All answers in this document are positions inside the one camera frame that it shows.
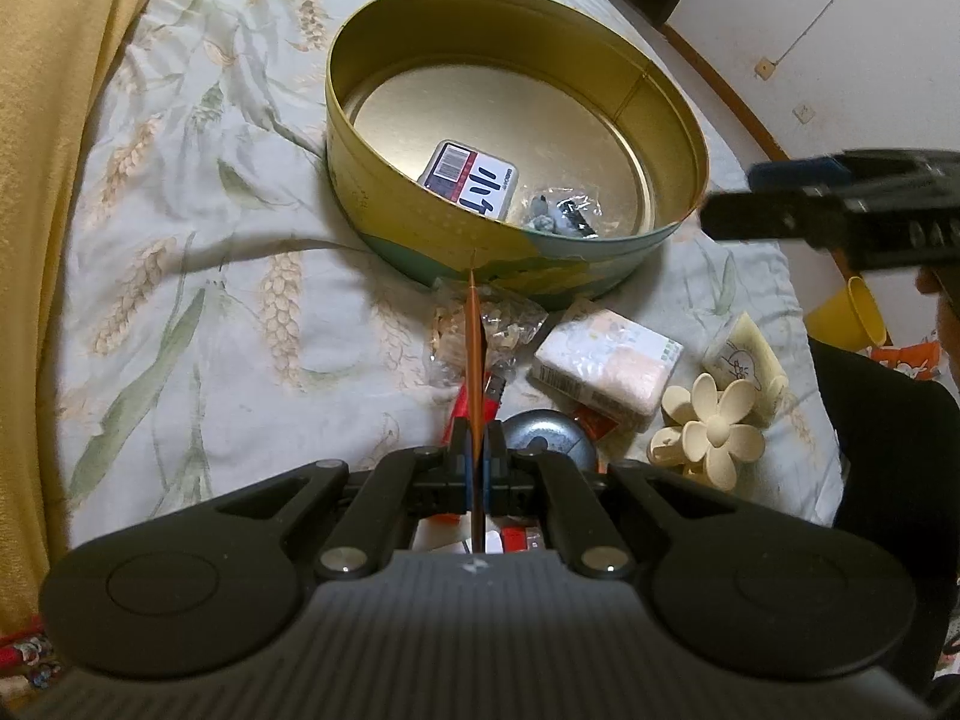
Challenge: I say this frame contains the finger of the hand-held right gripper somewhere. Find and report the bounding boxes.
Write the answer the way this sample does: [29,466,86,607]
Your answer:
[748,154,852,192]
[701,187,856,242]

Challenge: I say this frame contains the yellow blanket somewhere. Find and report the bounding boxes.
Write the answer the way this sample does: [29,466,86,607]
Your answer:
[0,0,177,608]

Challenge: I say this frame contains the small clear bag dark items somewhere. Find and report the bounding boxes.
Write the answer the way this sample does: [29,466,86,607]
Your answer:
[517,184,608,241]

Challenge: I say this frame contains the dark grey round device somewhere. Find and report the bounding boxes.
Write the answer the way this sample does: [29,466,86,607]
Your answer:
[501,409,597,473]

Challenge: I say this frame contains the orange patterned object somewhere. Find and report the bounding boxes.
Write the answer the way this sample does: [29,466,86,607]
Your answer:
[870,341,942,380]

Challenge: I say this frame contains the white and red box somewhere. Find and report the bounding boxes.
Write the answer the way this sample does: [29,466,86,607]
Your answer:
[409,516,552,554]

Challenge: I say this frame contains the orange sachet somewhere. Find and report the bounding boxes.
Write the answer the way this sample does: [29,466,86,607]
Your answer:
[466,249,487,552]

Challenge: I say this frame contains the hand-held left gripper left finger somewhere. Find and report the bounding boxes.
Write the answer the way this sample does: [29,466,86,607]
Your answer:
[216,418,476,582]

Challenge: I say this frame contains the pastel tissue pack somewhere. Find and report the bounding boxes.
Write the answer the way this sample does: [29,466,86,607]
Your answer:
[532,298,685,432]

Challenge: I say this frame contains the yellow plastic cup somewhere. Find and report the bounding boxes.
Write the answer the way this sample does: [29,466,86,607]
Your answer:
[804,276,890,350]

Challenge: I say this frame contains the round gold metal tin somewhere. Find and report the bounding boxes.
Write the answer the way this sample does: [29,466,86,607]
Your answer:
[324,0,710,312]

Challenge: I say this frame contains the thin wall cable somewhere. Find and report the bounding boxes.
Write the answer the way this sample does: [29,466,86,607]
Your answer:
[772,0,863,65]

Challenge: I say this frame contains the clear bag of snacks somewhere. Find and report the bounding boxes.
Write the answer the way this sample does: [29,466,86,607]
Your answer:
[424,277,550,387]

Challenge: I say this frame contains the white box with barcode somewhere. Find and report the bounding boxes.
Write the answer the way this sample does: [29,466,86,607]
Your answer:
[418,139,522,220]

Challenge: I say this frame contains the cream flower hair clip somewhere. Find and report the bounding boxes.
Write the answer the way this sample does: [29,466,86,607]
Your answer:
[646,373,766,492]

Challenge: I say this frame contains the floral bed cover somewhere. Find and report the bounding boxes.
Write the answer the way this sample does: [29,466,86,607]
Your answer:
[45,0,841,556]

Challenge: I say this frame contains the red patterned cloth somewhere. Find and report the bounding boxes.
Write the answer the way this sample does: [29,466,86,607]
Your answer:
[0,634,76,698]

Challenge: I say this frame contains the red lighter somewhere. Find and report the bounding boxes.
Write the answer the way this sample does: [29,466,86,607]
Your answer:
[450,367,512,432]

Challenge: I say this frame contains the red packet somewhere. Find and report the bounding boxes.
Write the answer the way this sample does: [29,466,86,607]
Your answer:
[576,403,625,440]

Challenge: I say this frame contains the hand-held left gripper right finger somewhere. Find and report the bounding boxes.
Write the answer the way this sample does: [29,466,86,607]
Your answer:
[480,420,743,582]

